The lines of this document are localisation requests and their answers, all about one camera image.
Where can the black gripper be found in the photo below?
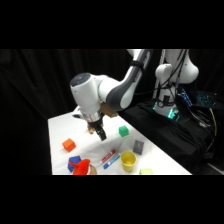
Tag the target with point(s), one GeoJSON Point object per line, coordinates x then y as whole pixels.
{"type": "Point", "coordinates": [92, 120]}

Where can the red marker pen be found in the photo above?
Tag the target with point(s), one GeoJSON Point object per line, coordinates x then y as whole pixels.
{"type": "Point", "coordinates": [107, 157]}

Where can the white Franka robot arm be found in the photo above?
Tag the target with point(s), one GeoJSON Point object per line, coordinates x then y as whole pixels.
{"type": "Point", "coordinates": [86, 93]}

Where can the blue marker pen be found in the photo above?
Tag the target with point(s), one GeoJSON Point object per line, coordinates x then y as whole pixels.
{"type": "Point", "coordinates": [112, 161]}

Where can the green cube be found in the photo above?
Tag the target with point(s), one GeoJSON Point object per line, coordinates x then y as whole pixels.
{"type": "Point", "coordinates": [123, 131]}

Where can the brown wooden block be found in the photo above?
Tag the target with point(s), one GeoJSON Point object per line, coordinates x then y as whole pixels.
{"type": "Point", "coordinates": [110, 110]}

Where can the orange cube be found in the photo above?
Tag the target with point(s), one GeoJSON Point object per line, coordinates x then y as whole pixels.
{"type": "Point", "coordinates": [69, 145]}

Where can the tan round object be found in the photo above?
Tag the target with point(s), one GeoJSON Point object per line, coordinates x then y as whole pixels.
{"type": "Point", "coordinates": [93, 170]}

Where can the red plastic object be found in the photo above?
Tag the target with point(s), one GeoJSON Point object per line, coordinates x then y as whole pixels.
{"type": "Point", "coordinates": [81, 167]}

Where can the grey block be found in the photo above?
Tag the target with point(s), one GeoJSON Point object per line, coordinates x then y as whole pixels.
{"type": "Point", "coordinates": [138, 147]}

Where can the blue block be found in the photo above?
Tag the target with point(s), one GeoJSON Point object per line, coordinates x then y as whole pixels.
{"type": "Point", "coordinates": [73, 161]}

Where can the yellow plastic cup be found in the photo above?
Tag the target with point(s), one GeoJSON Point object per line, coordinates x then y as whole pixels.
{"type": "Point", "coordinates": [128, 162]}

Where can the light green block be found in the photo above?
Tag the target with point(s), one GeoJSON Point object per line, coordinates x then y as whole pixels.
{"type": "Point", "coordinates": [146, 172]}

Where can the black robot stand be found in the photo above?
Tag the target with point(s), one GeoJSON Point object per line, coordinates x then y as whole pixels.
{"type": "Point", "coordinates": [166, 140]}

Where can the small green light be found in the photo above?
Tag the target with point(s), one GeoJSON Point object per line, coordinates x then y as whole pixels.
{"type": "Point", "coordinates": [173, 115]}

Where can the black curtain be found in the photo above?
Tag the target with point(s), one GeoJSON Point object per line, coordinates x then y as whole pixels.
{"type": "Point", "coordinates": [26, 83]}

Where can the blue lit device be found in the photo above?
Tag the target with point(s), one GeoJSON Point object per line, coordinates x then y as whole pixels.
{"type": "Point", "coordinates": [205, 99]}

